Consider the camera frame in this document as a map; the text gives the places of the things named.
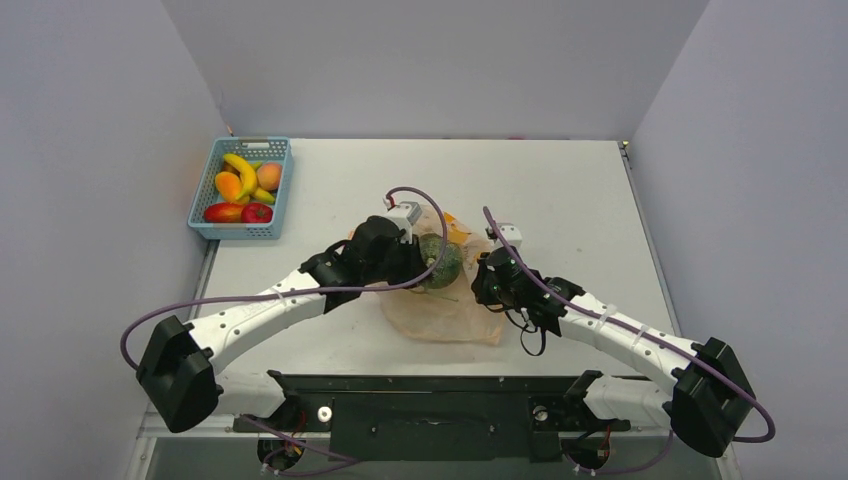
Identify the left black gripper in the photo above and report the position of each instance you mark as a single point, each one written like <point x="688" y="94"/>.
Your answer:
<point x="416" y="266"/>

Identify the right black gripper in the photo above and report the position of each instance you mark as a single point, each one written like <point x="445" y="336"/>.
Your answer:
<point x="482" y="285"/>

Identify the green netted melon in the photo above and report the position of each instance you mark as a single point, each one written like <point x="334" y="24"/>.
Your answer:
<point x="440" y="262"/>

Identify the translucent orange plastic bag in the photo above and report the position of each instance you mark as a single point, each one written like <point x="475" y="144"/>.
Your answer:
<point x="444" y="308"/>

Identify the red tomato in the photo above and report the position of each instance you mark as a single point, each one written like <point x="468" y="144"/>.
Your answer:
<point x="256" y="213"/>

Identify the yellow banana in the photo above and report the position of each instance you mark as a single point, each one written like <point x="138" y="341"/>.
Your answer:
<point x="249" y="179"/>
<point x="259" y="194"/>

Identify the red yellow mango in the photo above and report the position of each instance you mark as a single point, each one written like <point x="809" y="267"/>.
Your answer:
<point x="223" y="213"/>

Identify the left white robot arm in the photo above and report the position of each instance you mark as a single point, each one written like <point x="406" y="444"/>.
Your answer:
<point x="182" y="369"/>

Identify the orange peach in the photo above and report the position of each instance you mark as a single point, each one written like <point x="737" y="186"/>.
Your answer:
<point x="269" y="176"/>

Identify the blue plastic basket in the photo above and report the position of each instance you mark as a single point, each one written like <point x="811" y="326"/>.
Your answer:
<point x="274" y="149"/>

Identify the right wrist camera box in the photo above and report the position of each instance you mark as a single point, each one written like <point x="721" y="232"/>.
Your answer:
<point x="504" y="234"/>

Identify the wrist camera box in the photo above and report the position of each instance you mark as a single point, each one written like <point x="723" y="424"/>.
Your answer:
<point x="504" y="234"/>
<point x="404" y="216"/>

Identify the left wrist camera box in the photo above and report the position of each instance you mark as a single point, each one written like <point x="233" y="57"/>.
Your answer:
<point x="404" y="216"/>

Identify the aluminium frame rail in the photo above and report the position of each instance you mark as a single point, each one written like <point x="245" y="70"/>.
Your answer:
<point x="227" y="426"/>

